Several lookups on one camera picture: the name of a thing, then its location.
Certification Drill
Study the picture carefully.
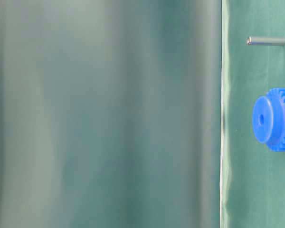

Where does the silver metal shaft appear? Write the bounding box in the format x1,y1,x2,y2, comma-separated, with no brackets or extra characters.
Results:
246,36,285,46

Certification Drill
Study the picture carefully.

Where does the blue plastic gear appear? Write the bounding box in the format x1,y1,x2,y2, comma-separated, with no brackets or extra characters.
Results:
252,88,285,152

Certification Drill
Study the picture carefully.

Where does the green cloth mat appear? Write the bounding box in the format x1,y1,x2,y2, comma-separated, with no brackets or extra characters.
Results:
220,0,285,228

